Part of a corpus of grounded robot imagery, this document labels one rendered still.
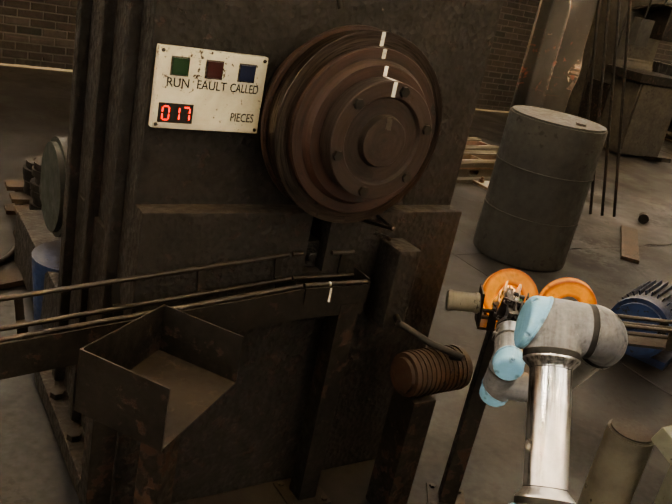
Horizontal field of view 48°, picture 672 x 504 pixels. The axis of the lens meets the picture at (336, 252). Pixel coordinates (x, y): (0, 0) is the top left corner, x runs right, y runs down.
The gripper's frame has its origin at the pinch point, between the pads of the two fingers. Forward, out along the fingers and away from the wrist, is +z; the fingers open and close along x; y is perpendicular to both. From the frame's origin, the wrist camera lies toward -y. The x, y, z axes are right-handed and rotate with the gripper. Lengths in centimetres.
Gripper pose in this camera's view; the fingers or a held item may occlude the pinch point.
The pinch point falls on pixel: (508, 290)
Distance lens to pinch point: 217.3
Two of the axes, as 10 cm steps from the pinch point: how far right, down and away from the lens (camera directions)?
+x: -9.6, -2.6, 0.6
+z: 2.0, -5.5, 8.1
